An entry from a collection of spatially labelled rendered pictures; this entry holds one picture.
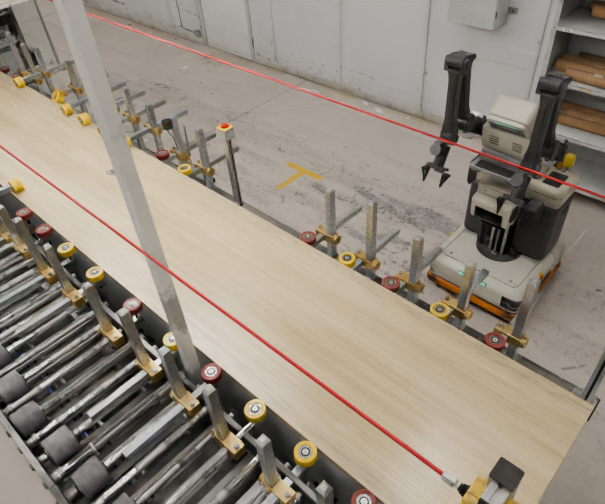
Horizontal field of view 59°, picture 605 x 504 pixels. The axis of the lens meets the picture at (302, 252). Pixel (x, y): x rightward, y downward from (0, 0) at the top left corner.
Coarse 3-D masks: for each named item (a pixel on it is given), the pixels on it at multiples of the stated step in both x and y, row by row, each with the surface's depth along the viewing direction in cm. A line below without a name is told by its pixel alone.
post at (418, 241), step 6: (414, 240) 228; (420, 240) 226; (414, 246) 230; (420, 246) 228; (414, 252) 232; (420, 252) 231; (414, 258) 234; (420, 258) 234; (414, 264) 236; (420, 264) 237; (414, 270) 238; (414, 276) 240; (414, 282) 243; (408, 294) 250; (414, 294) 248; (414, 300) 252
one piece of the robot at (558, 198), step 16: (480, 176) 320; (560, 176) 302; (576, 176) 301; (528, 192) 304; (544, 192) 296; (560, 192) 292; (544, 208) 302; (560, 208) 302; (464, 224) 350; (480, 224) 331; (544, 224) 307; (560, 224) 318; (480, 240) 340; (496, 240) 329; (512, 240) 329; (528, 240) 321; (544, 240) 314; (512, 256) 333; (544, 256) 323
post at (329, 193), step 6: (330, 192) 251; (330, 198) 253; (330, 204) 255; (330, 210) 258; (330, 216) 260; (330, 222) 263; (330, 228) 266; (330, 234) 268; (330, 246) 274; (336, 246) 276; (330, 252) 277; (336, 252) 279
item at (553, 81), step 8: (544, 80) 215; (552, 80) 214; (560, 80) 212; (568, 80) 217; (544, 88) 217; (552, 88) 214; (560, 104) 228; (552, 112) 229; (552, 120) 232; (552, 128) 235; (552, 136) 239; (544, 144) 242; (552, 144) 240; (552, 152) 241; (552, 160) 246
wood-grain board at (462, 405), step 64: (0, 128) 370; (64, 128) 364; (192, 192) 298; (128, 256) 261; (192, 256) 258; (256, 256) 255; (320, 256) 252; (192, 320) 228; (256, 320) 225; (320, 320) 223; (384, 320) 221; (256, 384) 202; (384, 384) 198; (448, 384) 196; (512, 384) 194; (320, 448) 181; (384, 448) 180; (448, 448) 178; (512, 448) 177
